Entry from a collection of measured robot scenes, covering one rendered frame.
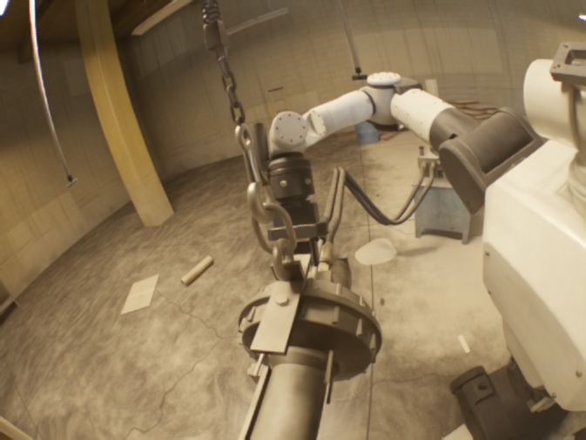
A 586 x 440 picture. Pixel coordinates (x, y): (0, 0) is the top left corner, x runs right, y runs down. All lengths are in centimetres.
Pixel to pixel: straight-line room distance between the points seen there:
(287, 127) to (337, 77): 759
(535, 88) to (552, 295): 16
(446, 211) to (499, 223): 189
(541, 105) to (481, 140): 19
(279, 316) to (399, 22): 838
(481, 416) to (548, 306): 106
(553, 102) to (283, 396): 47
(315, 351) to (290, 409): 11
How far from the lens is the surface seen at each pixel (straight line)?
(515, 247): 26
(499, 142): 39
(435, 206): 215
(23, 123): 904
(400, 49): 828
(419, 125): 48
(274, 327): 36
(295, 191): 44
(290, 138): 44
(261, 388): 53
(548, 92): 21
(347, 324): 42
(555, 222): 24
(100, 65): 517
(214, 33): 35
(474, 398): 127
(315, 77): 808
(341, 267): 73
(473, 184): 36
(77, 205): 889
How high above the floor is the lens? 135
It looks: 27 degrees down
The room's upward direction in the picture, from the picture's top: 17 degrees counter-clockwise
